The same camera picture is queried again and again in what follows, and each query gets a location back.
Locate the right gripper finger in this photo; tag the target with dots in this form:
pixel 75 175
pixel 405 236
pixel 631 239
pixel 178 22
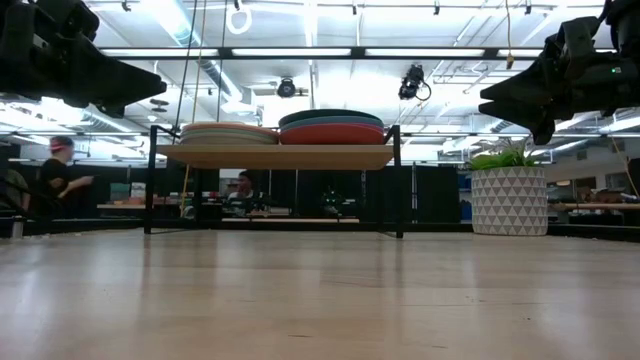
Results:
pixel 520 82
pixel 525 117

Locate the pale peach plate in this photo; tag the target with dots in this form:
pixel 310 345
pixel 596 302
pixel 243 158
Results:
pixel 230 126

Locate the off-white plate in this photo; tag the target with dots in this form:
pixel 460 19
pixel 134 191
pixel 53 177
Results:
pixel 230 140

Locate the light blue plate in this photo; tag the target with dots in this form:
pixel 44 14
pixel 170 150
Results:
pixel 330 121

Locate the orange-red plate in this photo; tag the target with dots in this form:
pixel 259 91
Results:
pixel 330 136

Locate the green plant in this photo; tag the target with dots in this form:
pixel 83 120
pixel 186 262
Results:
pixel 500 160

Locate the white triangle-patterned planter pot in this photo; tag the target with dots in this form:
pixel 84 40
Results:
pixel 509 200

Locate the person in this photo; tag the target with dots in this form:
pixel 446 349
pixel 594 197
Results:
pixel 55 180
pixel 245 192

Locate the wooden workbench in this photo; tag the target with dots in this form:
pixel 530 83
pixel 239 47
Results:
pixel 595 206

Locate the round black ceiling fixture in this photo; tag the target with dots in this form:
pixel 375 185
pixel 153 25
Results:
pixel 286 88

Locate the black overhead camera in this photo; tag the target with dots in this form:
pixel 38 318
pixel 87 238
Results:
pixel 412 82

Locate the black table edge rail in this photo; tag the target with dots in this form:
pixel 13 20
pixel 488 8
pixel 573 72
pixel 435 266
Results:
pixel 90 225

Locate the black overhead frame bar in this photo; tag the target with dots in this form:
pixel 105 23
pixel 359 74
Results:
pixel 370 52

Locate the wooden shelf with black frame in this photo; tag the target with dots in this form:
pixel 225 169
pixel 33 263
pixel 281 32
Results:
pixel 280 157

